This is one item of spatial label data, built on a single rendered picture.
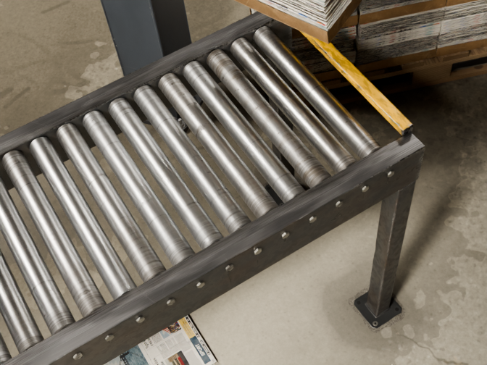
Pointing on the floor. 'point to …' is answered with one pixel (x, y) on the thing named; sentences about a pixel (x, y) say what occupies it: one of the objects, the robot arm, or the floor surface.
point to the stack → (402, 45)
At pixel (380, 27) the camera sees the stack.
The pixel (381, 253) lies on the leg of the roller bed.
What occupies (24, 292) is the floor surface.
